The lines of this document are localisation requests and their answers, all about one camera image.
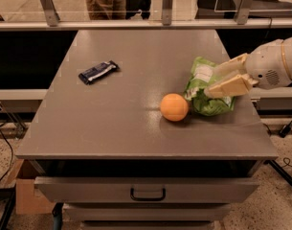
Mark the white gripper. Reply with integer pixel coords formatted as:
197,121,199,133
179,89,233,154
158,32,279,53
204,39,292,99

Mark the green rice chip bag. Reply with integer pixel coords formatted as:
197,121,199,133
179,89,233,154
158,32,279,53
184,57,236,116

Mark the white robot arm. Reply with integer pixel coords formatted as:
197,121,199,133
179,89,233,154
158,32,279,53
204,37,292,99

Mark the orange fruit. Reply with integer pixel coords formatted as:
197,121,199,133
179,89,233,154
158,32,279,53
160,94,189,122

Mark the black power adapter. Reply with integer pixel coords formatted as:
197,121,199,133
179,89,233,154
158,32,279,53
279,124,291,138

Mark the dark blue snack bar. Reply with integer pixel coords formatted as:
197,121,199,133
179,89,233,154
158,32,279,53
79,60,119,85

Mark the person in brown trousers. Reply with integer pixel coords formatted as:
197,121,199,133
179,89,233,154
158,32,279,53
85,0,126,20

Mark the grey drawer cabinet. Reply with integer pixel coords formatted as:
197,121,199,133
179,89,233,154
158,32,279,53
17,30,277,230

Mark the open top drawer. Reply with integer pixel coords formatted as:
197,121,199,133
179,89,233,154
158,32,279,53
34,159,264,205

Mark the cardboard box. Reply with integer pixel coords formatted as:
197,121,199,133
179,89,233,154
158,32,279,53
6,159,55,215

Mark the metal railing frame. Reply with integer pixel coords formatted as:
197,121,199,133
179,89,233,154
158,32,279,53
0,0,292,31

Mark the black drawer handle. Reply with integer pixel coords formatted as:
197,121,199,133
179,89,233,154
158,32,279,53
130,188,167,202

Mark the black cable on floor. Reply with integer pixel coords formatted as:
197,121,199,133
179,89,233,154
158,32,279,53
0,103,15,187

